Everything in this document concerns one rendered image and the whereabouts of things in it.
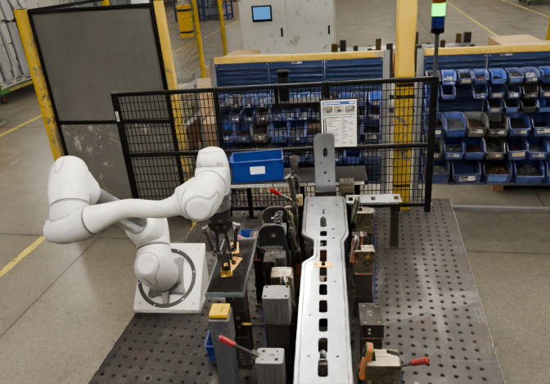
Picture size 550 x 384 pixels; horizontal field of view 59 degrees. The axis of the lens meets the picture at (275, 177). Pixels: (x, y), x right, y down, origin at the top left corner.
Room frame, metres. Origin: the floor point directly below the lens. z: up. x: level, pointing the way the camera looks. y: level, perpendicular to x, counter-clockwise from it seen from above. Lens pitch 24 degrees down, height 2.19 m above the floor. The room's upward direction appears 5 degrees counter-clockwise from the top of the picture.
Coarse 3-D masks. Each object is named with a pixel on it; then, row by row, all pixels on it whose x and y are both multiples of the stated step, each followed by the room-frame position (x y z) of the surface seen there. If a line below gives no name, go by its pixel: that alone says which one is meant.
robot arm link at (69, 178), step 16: (64, 160) 1.66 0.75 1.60; (80, 160) 1.69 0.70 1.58; (48, 176) 1.64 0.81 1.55; (64, 176) 1.60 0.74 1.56; (80, 176) 1.62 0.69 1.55; (48, 192) 1.58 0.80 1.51; (64, 192) 1.55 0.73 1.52; (80, 192) 1.57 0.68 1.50; (96, 192) 1.66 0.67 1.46; (128, 224) 1.86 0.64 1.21; (144, 224) 1.93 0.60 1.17; (160, 224) 2.00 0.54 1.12; (144, 240) 1.93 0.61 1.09; (160, 240) 1.96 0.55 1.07
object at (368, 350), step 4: (368, 344) 1.16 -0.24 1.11; (372, 344) 1.16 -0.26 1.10; (364, 348) 1.16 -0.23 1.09; (368, 348) 1.14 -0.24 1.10; (372, 348) 1.14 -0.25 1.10; (364, 352) 1.15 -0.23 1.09; (368, 352) 1.14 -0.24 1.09; (372, 352) 1.14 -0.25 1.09; (364, 356) 1.15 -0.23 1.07; (368, 356) 1.14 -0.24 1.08; (364, 360) 1.14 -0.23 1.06; (368, 360) 1.14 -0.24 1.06; (360, 364) 1.17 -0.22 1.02; (364, 364) 1.14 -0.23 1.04; (360, 368) 1.16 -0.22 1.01; (364, 368) 1.14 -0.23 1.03; (360, 372) 1.15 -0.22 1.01; (364, 372) 1.14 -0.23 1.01; (360, 376) 1.14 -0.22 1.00; (364, 376) 1.14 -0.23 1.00
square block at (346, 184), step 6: (342, 180) 2.47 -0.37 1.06; (348, 180) 2.47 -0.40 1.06; (342, 186) 2.44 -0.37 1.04; (348, 186) 2.44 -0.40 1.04; (342, 192) 2.45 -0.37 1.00; (348, 192) 2.44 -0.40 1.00; (348, 204) 2.44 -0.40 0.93; (348, 210) 2.44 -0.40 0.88; (348, 216) 2.47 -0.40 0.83; (348, 222) 2.47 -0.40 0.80
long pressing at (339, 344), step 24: (312, 216) 2.19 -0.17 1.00; (336, 216) 2.17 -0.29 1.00; (312, 240) 1.97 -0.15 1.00; (336, 240) 1.95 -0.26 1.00; (312, 264) 1.76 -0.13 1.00; (336, 264) 1.75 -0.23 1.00; (312, 288) 1.60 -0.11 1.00; (336, 288) 1.59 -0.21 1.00; (312, 312) 1.46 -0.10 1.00; (336, 312) 1.45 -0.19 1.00; (312, 336) 1.33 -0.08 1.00; (336, 336) 1.32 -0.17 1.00; (312, 360) 1.22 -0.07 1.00; (336, 360) 1.21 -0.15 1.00
